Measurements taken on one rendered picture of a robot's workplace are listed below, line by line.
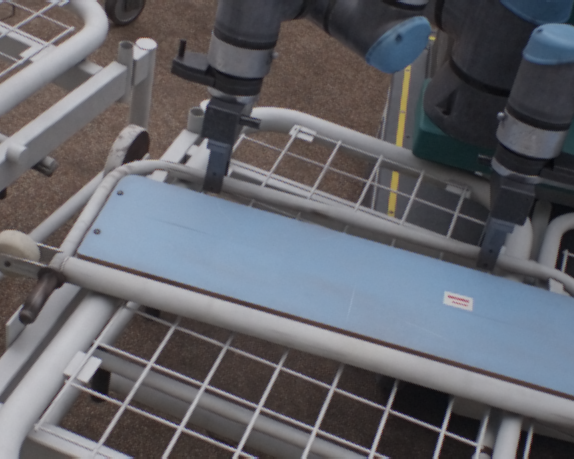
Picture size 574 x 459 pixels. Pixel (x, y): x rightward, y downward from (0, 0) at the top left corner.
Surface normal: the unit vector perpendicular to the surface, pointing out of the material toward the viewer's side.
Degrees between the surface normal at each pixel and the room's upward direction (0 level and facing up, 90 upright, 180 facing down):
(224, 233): 1
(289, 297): 1
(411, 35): 95
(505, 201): 79
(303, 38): 0
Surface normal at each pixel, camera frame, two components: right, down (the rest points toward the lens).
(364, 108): 0.18, -0.74
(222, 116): -0.18, 0.45
